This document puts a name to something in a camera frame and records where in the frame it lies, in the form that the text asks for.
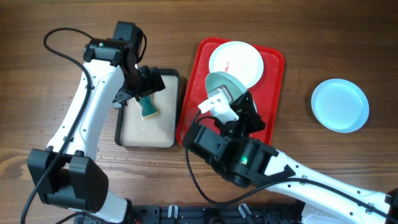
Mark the white round plate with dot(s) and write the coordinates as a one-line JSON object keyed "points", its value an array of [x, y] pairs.
{"points": [[239, 59]]}

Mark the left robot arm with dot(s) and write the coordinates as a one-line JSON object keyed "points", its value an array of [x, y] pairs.
{"points": [[65, 173]]}

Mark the black water basin tray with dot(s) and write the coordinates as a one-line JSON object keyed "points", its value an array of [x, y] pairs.
{"points": [[155, 130]]}

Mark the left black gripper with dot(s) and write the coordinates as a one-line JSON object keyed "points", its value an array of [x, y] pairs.
{"points": [[152, 83]]}

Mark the red plastic serving tray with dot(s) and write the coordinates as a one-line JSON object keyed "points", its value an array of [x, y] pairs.
{"points": [[265, 92]]}

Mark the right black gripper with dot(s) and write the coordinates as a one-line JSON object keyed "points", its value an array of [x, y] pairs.
{"points": [[243, 107]]}

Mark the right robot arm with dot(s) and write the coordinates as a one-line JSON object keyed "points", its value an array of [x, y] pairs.
{"points": [[245, 161]]}

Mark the pale green round plate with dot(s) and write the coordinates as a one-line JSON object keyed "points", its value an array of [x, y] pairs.
{"points": [[233, 85]]}

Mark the light blue round plate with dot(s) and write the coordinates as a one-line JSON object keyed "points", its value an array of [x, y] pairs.
{"points": [[340, 105]]}

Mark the green yellow scrub sponge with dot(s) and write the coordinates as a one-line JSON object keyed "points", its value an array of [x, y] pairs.
{"points": [[148, 108]]}

